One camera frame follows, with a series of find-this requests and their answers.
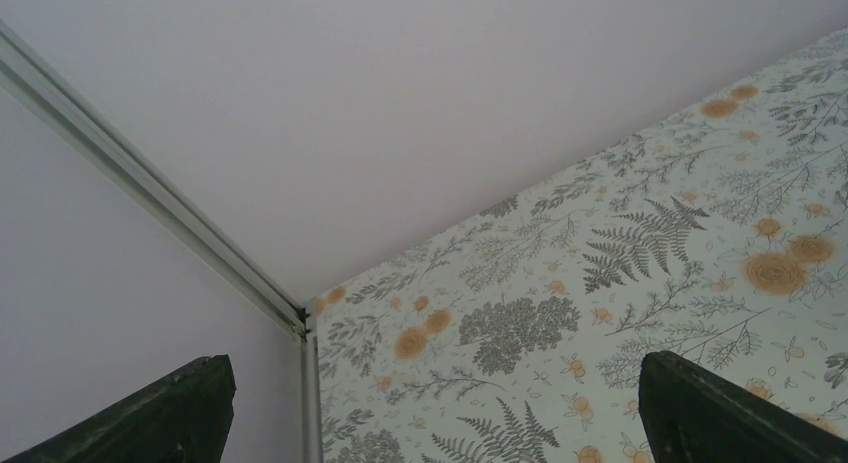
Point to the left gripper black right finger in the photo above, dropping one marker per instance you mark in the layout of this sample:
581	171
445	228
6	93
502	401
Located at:
690	414

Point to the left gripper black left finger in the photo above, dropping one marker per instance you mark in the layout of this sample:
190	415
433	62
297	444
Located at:
185	416

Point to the floral patterned table mat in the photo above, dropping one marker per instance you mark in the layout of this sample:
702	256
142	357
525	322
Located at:
718	233

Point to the aluminium frame post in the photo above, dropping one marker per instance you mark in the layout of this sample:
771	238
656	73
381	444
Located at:
35	84

